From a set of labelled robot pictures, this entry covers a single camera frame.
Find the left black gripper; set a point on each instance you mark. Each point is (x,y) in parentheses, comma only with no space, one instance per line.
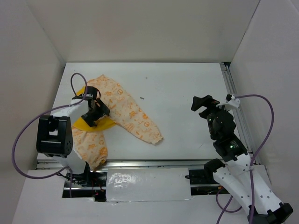
(102,110)

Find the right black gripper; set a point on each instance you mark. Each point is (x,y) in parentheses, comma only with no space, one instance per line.
(206,101)

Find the yellow and patterned jacket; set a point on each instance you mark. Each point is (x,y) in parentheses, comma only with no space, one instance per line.
(90,142)

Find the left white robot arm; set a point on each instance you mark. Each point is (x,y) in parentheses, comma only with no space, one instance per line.
(54,136)

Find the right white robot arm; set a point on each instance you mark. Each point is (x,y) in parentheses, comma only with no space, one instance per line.
(235,171)

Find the white cover sheet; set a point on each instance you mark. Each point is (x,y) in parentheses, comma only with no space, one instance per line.
(148,185)

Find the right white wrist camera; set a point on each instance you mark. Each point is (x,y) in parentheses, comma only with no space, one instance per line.
(231,103)

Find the aluminium frame rail right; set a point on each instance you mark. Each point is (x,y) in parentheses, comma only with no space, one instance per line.
(240,121)

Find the aluminium frame rail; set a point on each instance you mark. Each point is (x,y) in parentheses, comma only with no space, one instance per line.
(50,164)
(240,121)

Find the aluminium frame rail front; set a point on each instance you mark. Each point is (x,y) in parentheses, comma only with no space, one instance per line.
(50,164)

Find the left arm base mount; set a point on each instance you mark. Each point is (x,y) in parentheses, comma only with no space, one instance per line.
(94,187)

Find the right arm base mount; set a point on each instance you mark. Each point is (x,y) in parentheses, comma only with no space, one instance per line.
(201,184)

